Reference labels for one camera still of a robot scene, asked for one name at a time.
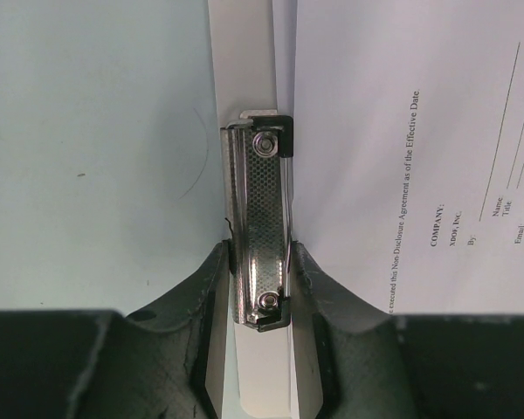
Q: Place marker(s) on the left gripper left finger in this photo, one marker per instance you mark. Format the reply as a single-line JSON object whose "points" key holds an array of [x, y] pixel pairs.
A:
{"points": [[165, 360]]}

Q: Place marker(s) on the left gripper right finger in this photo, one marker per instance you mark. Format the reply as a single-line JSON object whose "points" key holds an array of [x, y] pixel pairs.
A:
{"points": [[354, 361]]}

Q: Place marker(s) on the sparse text paper sheet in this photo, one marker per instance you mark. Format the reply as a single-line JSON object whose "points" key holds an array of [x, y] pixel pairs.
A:
{"points": [[409, 151]]}

